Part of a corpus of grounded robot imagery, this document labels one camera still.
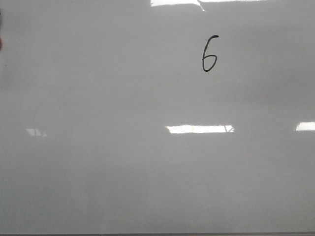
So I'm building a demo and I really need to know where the white whiteboard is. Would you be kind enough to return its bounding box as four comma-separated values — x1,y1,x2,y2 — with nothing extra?
0,0,315,234

